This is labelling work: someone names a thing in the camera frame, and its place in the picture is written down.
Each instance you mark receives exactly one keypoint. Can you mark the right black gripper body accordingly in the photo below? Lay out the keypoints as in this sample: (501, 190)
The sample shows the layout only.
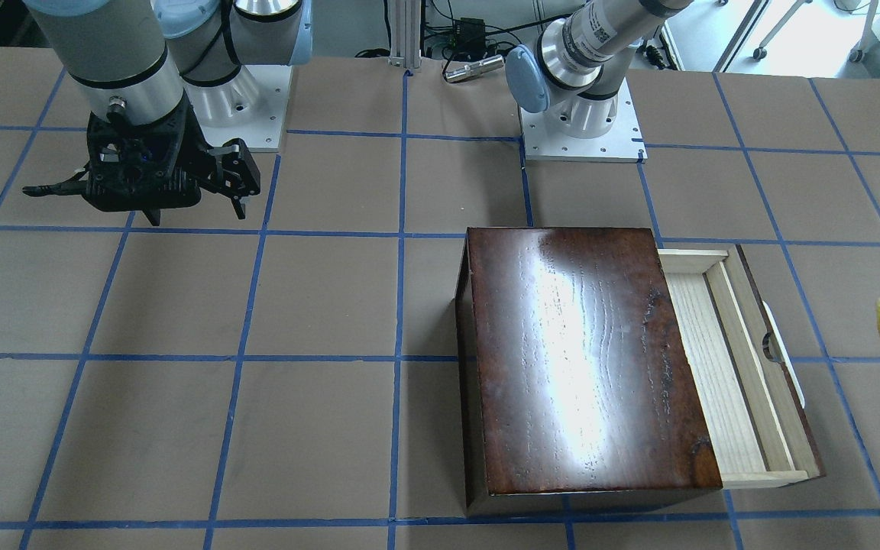
(197, 150)

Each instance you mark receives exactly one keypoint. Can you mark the aluminium frame post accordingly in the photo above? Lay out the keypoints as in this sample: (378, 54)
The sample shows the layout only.
(405, 44)

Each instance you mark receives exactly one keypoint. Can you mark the silver flashlight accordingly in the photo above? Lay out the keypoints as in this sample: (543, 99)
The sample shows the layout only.
(473, 70)

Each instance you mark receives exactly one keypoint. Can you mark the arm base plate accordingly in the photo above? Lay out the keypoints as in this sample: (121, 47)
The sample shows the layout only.
(252, 106)
(605, 131)

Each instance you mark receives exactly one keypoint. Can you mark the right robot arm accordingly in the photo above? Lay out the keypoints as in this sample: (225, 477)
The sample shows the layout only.
(133, 59)

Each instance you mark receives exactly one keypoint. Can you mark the dark wooden drawer cabinet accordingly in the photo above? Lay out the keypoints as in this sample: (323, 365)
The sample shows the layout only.
(576, 391)

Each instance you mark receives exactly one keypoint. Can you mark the light wooden drawer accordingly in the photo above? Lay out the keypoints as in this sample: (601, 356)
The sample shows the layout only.
(751, 398)

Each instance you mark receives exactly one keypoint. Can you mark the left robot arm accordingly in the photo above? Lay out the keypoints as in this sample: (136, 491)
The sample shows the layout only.
(576, 53)

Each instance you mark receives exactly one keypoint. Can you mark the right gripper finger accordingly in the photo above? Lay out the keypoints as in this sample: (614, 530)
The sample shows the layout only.
(72, 186)
(235, 175)

